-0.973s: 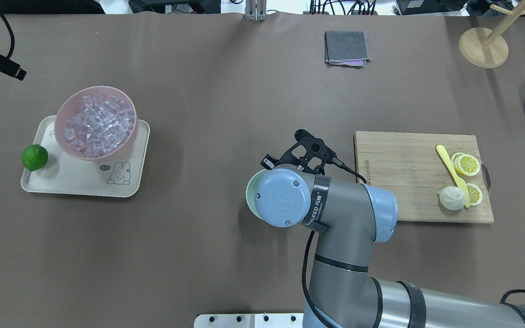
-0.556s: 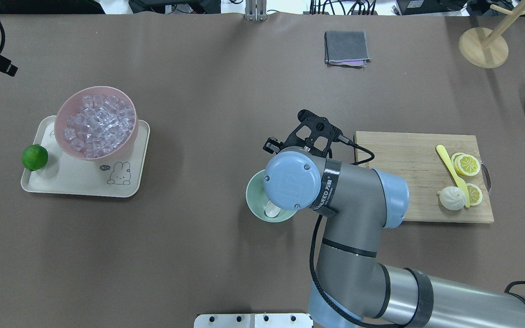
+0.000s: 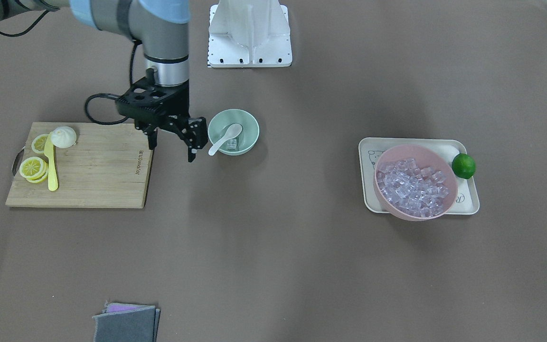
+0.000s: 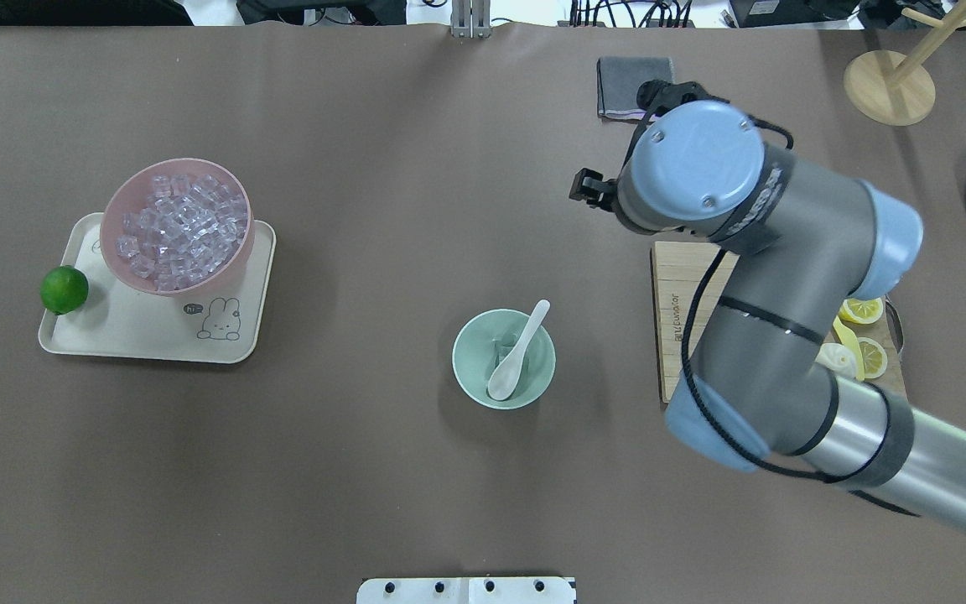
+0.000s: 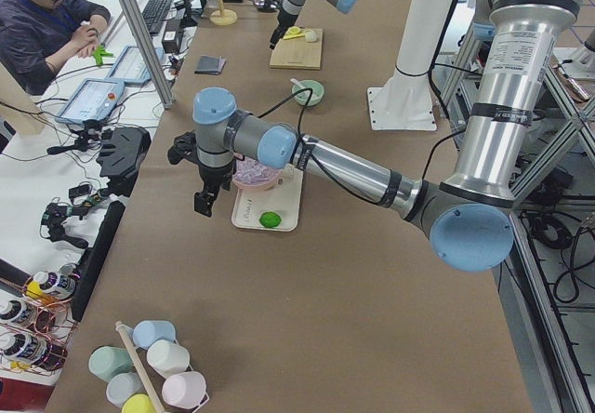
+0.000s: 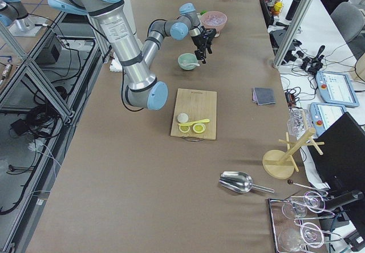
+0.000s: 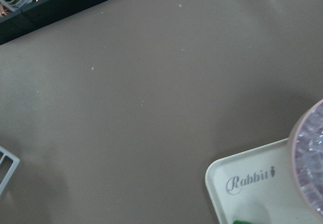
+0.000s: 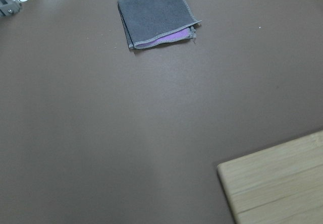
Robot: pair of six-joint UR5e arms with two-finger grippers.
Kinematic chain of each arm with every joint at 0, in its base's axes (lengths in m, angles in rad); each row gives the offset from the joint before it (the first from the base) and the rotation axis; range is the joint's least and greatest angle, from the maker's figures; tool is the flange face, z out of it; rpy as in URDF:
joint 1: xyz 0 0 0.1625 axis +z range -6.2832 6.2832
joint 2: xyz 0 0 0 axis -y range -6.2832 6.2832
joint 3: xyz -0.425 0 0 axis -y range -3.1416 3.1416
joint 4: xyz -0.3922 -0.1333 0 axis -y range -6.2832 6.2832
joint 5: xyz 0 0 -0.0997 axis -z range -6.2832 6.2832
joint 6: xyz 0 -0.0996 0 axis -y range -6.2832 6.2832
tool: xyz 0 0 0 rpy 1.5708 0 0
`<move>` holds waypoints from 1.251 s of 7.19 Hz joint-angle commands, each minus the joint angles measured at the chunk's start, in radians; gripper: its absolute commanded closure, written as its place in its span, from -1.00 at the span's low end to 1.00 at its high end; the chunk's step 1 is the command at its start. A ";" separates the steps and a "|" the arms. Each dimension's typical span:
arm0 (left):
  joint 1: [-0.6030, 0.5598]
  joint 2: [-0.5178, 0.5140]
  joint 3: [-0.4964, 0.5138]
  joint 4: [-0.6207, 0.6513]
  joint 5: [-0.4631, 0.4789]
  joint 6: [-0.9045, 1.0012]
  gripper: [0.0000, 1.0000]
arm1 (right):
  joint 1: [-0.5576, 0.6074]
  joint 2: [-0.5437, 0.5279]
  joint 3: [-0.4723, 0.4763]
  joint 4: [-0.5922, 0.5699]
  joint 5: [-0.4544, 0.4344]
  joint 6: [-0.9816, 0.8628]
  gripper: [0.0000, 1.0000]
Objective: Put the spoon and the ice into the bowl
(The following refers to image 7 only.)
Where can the pink bowl of ice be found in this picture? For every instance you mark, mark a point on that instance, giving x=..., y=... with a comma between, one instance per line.
x=305, y=157

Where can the cream serving tray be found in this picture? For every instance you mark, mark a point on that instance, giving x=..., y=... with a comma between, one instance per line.
x=256, y=186

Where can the black monitor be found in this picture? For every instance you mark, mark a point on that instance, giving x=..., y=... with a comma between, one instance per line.
x=39, y=14

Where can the green lime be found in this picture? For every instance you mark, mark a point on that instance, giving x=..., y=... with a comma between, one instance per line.
x=241, y=222

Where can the pastel cup rack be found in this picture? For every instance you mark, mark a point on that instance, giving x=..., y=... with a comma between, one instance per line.
x=9, y=163

